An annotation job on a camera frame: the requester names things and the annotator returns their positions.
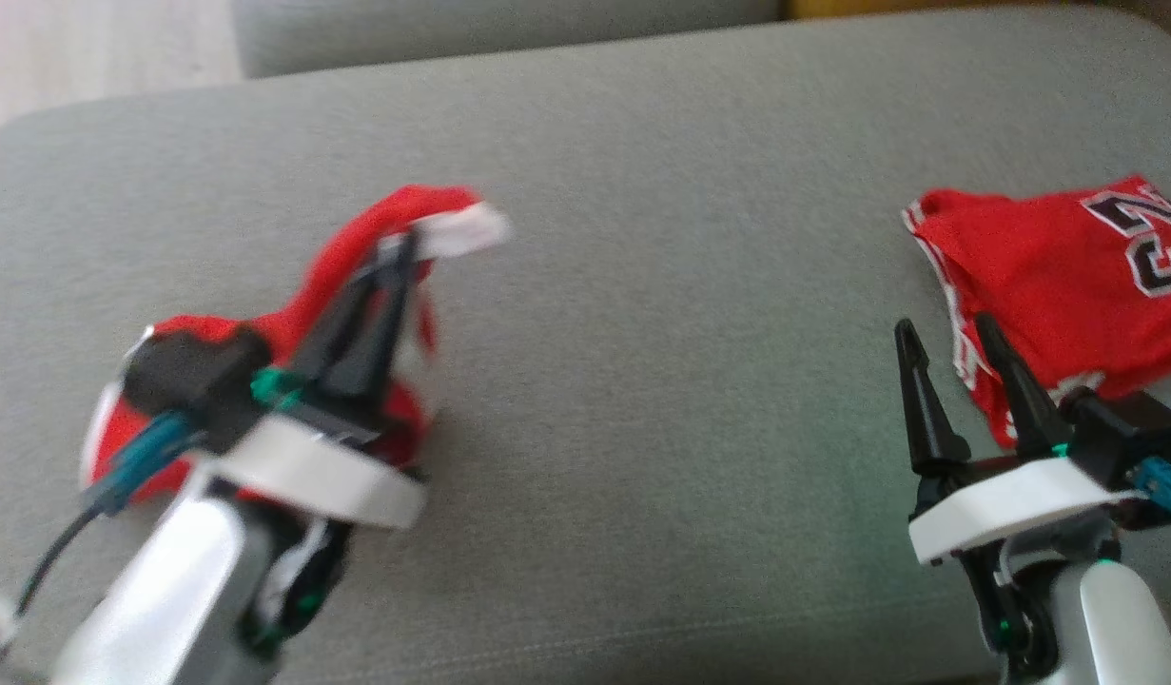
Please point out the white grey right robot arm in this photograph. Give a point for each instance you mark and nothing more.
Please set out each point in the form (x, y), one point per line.
(1108, 628)

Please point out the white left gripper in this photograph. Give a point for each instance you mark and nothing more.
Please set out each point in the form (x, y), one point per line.
(328, 466)

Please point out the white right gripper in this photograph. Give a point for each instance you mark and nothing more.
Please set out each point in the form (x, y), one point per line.
(1004, 504)

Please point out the red basketball jersey number 23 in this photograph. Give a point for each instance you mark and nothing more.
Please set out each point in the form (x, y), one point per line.
(1051, 276)

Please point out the red shorts with white trim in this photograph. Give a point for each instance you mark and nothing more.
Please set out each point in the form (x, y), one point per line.
(347, 257)

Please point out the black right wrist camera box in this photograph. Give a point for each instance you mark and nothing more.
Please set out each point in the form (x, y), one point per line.
(1122, 428)

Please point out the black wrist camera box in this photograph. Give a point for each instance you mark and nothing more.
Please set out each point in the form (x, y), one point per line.
(1122, 428)
(195, 376)

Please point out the yellow sofa back cushion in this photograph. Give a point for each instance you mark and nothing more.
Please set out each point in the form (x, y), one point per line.
(927, 6)

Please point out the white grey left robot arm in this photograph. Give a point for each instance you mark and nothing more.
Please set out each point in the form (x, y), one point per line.
(166, 590)

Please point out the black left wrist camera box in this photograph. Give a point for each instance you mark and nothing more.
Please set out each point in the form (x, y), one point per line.
(195, 376)

